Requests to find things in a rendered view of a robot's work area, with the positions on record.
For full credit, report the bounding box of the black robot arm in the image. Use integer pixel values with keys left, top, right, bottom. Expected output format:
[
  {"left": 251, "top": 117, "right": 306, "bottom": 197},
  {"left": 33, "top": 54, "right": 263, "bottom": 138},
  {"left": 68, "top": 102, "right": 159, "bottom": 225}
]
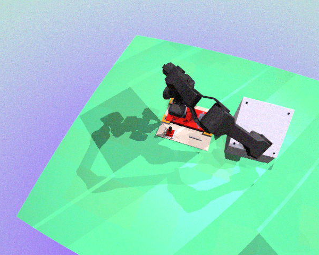
[{"left": 162, "top": 62, "right": 273, "bottom": 159}]

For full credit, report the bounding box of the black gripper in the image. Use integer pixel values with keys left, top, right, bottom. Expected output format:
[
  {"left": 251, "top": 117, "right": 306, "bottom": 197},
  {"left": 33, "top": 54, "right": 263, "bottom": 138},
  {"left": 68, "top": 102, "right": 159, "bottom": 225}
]
[{"left": 169, "top": 90, "right": 186, "bottom": 118}]

